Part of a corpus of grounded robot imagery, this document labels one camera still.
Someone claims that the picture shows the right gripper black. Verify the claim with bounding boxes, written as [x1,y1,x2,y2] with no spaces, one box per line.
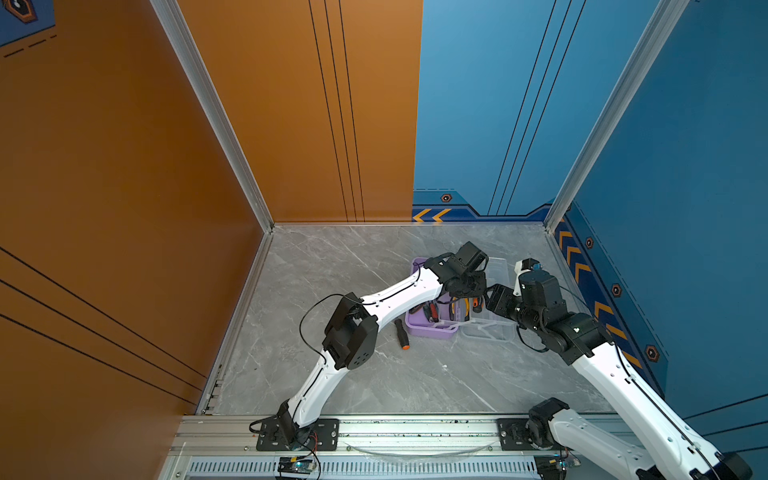
[479,282,544,336]

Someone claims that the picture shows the clear toolbox lid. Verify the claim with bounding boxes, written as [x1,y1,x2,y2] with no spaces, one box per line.
[459,257,515,342]

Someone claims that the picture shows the orange black screwdriver small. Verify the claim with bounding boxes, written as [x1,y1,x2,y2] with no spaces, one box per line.
[394,318,410,350]

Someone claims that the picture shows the yellow handled pliers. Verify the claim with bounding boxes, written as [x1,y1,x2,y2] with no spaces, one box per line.
[448,297,472,322]

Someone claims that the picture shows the purple toolbox base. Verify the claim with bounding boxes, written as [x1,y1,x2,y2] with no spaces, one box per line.
[404,294,463,340]

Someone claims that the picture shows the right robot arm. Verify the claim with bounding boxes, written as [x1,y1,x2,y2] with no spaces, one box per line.
[484,270,754,479]

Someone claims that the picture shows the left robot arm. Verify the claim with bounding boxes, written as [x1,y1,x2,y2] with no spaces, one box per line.
[276,242,488,446]

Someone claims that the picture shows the right green circuit board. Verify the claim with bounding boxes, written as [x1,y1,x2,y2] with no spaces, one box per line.
[534,456,581,480]

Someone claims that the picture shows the green circuit board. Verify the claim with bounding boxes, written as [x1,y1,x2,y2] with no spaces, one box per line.
[276,457,318,479]
[534,456,581,480]

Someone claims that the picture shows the left green circuit board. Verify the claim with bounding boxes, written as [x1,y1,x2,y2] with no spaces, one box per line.
[276,457,318,479]

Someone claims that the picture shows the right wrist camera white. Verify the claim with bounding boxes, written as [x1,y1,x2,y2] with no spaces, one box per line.
[514,258,541,279]

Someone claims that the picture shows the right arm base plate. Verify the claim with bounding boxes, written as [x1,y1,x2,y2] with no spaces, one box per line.
[496,417,567,451]

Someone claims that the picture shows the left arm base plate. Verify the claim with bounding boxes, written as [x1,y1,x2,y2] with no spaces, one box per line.
[249,417,340,452]

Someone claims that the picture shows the left aluminium corner post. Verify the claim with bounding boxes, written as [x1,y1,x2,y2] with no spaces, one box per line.
[150,0,274,234]

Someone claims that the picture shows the aluminium corner post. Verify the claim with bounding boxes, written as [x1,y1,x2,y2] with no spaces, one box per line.
[543,0,690,234]
[150,0,274,234]

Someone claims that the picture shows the aluminium front rail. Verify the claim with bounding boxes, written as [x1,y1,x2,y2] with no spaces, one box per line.
[167,413,673,460]

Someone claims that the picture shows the right aluminium corner post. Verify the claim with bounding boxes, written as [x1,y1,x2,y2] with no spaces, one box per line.
[543,0,690,234]

